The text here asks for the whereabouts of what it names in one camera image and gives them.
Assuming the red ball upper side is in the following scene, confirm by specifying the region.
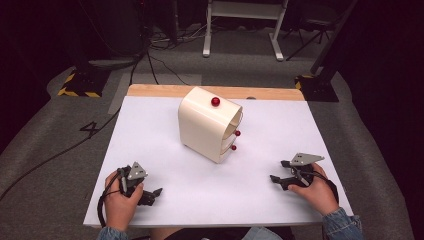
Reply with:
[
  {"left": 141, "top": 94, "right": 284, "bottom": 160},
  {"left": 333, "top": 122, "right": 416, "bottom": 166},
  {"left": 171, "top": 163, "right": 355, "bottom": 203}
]
[{"left": 222, "top": 127, "right": 242, "bottom": 142}]

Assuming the black yellow striped stand base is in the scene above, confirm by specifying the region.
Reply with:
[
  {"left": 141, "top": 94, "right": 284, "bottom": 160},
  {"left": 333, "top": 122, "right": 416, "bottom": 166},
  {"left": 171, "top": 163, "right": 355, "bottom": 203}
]
[{"left": 56, "top": 67, "right": 112, "bottom": 99}]

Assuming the black stand with striped base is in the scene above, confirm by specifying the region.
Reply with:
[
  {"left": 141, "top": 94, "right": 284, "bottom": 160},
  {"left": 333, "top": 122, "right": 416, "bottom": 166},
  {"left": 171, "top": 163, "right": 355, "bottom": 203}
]
[{"left": 294, "top": 0, "right": 359, "bottom": 103}]

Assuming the person's left hand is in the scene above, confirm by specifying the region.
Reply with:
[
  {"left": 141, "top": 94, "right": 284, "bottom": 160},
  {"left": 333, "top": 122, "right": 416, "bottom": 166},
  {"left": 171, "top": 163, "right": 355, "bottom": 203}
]
[{"left": 104, "top": 170, "right": 145, "bottom": 233}]

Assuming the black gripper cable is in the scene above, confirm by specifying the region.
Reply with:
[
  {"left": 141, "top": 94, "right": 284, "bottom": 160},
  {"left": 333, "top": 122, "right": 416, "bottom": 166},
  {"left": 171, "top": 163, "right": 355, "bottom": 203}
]
[
  {"left": 96, "top": 168, "right": 125, "bottom": 229},
  {"left": 311, "top": 171, "right": 340, "bottom": 205}
]

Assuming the white desk frame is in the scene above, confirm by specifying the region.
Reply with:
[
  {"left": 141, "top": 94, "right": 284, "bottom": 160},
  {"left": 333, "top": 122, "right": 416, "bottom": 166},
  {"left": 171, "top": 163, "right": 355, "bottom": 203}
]
[{"left": 202, "top": 0, "right": 290, "bottom": 62}]

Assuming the cream mini drawer cabinet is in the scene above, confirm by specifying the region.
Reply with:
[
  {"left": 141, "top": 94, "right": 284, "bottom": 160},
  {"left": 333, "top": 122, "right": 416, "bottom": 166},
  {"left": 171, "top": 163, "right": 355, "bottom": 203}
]
[{"left": 177, "top": 86, "right": 244, "bottom": 165}]

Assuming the white table sheet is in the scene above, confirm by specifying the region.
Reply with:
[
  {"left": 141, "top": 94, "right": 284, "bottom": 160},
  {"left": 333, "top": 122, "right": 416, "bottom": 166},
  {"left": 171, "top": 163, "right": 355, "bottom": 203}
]
[{"left": 82, "top": 95, "right": 354, "bottom": 229}]

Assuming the black floor cable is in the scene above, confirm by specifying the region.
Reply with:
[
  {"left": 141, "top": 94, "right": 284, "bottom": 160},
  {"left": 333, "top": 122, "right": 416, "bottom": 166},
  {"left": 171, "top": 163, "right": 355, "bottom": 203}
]
[{"left": 0, "top": 49, "right": 161, "bottom": 203}]

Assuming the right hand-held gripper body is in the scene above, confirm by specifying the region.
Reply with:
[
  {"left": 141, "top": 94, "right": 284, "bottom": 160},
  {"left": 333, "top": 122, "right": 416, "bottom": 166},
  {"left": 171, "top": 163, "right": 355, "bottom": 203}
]
[{"left": 289, "top": 152, "right": 326, "bottom": 188}]

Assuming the black folding stand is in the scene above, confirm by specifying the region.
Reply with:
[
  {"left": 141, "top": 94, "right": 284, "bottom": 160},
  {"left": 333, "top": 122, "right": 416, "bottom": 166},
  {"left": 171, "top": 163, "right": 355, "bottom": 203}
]
[{"left": 285, "top": 9, "right": 338, "bottom": 62}]

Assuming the cream drawer with red knob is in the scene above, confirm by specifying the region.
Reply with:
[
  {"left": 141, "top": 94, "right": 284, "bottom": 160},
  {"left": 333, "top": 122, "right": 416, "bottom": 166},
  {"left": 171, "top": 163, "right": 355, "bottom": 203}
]
[{"left": 219, "top": 141, "right": 238, "bottom": 156}]

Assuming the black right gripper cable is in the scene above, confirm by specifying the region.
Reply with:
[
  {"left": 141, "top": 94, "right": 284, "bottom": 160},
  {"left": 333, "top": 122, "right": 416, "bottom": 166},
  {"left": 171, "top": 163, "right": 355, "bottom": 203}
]
[{"left": 311, "top": 171, "right": 340, "bottom": 205}]

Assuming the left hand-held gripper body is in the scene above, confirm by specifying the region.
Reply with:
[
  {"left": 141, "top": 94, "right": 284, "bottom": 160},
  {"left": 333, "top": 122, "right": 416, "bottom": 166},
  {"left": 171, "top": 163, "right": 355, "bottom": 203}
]
[{"left": 117, "top": 161, "right": 149, "bottom": 198}]

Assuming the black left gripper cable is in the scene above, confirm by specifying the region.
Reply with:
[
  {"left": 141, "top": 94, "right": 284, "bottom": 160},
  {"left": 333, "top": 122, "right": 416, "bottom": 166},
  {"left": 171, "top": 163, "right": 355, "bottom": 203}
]
[{"left": 96, "top": 168, "right": 125, "bottom": 229}]

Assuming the person's right hand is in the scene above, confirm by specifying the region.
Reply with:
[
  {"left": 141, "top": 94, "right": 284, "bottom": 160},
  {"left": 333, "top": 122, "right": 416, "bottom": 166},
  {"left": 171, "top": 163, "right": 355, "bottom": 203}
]
[{"left": 287, "top": 162, "right": 340, "bottom": 217}]

